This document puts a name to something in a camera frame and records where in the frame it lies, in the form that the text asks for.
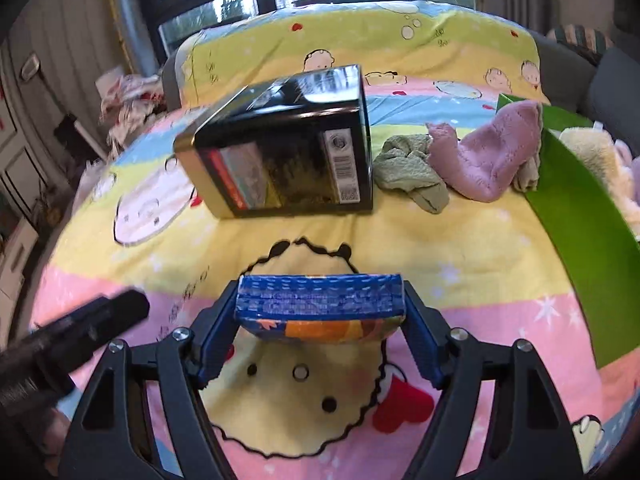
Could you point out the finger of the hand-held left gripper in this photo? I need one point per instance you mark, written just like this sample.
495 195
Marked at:
75 335

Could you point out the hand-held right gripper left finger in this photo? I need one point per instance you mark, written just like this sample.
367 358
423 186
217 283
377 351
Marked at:
220 340

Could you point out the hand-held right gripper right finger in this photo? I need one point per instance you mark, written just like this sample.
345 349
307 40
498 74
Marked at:
421 342

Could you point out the blue and orange tissue pack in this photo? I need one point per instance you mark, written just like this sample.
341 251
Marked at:
320 300

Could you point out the green box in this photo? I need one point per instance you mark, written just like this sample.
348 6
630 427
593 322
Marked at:
575 230

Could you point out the cartoon printed bed sheet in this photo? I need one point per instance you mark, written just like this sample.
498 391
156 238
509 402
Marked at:
475 250

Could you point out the grey-green cloth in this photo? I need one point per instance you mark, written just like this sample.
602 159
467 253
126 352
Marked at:
405 170

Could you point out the black tin box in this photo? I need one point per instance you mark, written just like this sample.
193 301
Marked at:
280 170

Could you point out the pink fuzzy sock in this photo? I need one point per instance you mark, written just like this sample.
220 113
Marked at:
490 160

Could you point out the pile of clothes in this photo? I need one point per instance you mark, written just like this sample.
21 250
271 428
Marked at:
130 102

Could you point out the cream plush toy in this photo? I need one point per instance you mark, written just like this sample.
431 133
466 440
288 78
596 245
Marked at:
595 155

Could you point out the grey sofa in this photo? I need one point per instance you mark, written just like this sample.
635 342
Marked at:
615 90

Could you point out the striped cushion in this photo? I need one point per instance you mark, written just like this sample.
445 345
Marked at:
580 40

